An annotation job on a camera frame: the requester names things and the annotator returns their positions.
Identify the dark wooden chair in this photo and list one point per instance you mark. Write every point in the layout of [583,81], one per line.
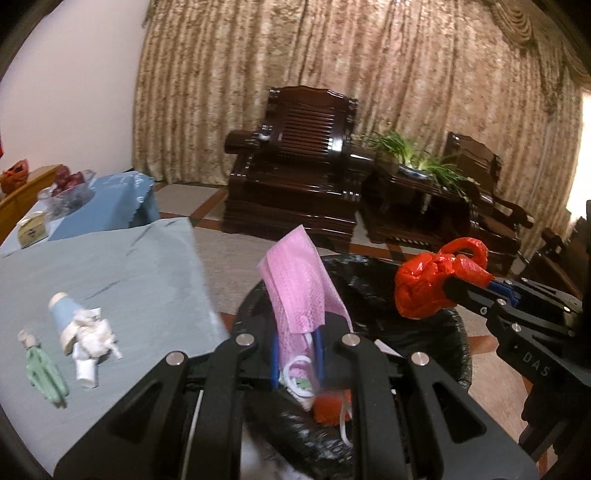
[558,258]

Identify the trash bin with black liner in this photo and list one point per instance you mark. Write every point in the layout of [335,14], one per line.
[429,341]

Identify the pink face mask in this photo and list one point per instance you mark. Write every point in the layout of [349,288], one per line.
[295,277]

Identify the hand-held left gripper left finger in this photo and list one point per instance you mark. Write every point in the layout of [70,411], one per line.
[275,364]

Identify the small white paper roll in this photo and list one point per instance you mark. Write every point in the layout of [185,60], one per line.
[87,374]

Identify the bag of red fruit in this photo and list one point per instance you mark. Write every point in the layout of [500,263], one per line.
[69,198]

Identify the white plastic bottle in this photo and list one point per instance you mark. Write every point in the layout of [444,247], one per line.
[64,318]

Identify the red apple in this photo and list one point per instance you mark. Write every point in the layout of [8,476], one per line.
[61,175]
[77,180]

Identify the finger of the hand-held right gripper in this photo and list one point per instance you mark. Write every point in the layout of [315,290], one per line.
[468,295]
[503,288]

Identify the red plastic bag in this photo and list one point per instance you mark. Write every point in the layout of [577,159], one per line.
[420,286]

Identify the potted green plant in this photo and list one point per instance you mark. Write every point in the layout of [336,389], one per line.
[415,161]

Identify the patterned beige curtain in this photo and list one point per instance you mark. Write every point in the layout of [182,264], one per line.
[369,69]

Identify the large crumpled white tissue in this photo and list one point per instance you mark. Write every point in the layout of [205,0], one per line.
[94,334]

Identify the dark wooden armchair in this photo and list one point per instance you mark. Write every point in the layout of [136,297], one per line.
[489,194]
[286,184]

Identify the orange foam net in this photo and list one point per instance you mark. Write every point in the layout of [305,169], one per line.
[328,407]

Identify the tissue box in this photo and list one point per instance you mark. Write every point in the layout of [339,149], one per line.
[33,231]

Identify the wooden television cabinet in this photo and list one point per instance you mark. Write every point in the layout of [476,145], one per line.
[32,194]

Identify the dark wooden side table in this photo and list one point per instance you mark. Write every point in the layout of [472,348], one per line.
[406,212]

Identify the grey-blue tablecloth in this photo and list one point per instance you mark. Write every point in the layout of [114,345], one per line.
[129,286]

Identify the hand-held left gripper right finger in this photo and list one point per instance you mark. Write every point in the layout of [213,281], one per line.
[319,360]

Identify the blue tablecloth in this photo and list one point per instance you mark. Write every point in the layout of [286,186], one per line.
[111,203]

